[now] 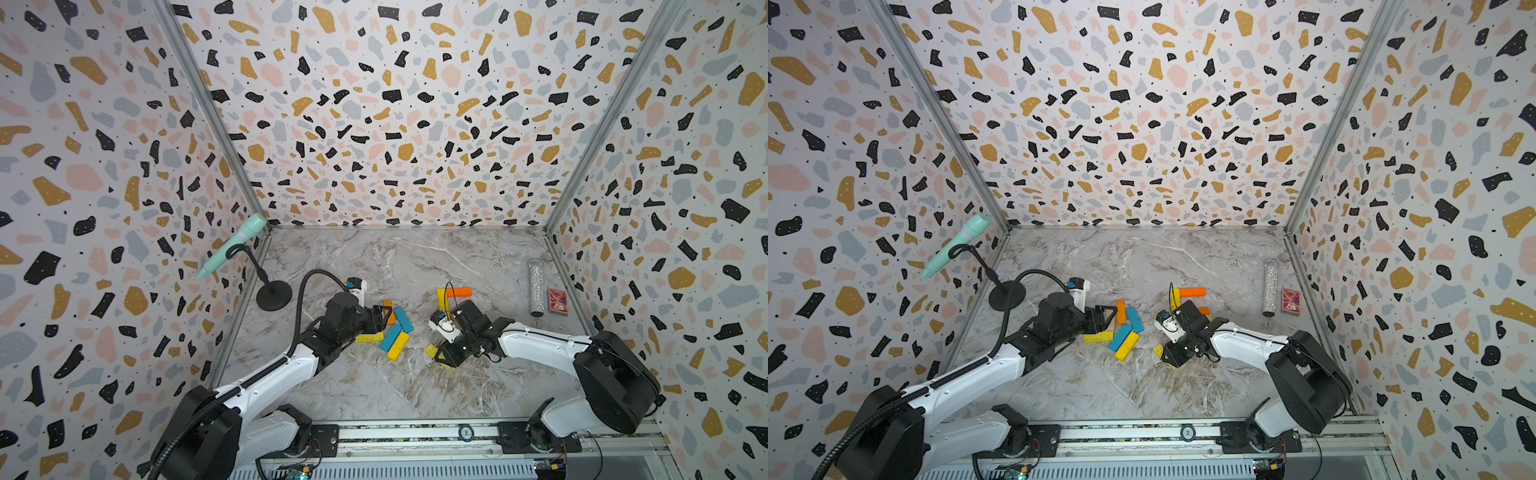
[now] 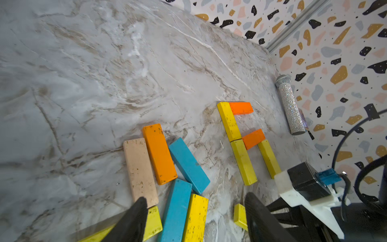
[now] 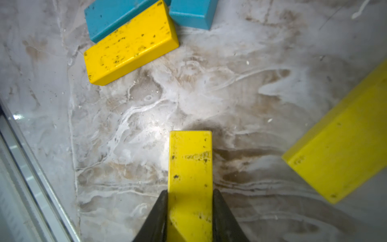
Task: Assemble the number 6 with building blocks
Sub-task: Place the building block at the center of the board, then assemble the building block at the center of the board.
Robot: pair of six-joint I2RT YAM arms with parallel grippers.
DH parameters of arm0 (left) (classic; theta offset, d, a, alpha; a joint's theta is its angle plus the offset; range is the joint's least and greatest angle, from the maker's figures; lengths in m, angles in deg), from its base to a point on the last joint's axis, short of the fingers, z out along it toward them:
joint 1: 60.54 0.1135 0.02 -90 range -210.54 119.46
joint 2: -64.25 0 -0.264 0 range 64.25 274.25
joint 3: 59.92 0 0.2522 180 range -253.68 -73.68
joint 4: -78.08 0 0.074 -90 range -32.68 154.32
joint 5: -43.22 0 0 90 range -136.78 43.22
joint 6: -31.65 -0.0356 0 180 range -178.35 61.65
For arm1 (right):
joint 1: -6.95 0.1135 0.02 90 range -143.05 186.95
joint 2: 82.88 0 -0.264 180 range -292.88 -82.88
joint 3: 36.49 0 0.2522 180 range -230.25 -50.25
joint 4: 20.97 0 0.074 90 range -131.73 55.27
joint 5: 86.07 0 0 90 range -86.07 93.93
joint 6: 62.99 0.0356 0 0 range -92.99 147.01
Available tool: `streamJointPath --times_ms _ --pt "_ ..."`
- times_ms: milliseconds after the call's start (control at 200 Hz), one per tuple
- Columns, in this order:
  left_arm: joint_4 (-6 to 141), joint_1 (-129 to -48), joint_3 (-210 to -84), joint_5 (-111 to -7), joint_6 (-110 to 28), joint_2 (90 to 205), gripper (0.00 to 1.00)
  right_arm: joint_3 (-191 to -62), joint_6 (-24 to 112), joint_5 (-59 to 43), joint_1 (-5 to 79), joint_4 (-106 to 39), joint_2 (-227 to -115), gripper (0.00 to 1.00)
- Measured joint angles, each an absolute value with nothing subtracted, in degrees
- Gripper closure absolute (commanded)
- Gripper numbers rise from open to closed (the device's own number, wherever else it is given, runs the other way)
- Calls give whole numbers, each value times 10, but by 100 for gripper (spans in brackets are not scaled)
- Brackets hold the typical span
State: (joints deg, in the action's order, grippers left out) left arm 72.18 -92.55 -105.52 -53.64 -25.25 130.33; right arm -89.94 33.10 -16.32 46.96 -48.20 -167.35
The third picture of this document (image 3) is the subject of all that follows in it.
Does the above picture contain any yellow block bottom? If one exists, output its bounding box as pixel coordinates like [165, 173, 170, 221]
[84, 1, 179, 86]

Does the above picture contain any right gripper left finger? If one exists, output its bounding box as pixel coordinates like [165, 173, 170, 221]
[133, 190, 168, 242]

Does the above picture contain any teal block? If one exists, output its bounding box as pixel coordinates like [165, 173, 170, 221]
[169, 0, 218, 30]
[84, 0, 157, 43]

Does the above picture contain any yellow block top vertical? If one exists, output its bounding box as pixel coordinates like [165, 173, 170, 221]
[166, 131, 213, 242]

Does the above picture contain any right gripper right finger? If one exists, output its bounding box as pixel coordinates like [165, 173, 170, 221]
[213, 189, 250, 242]

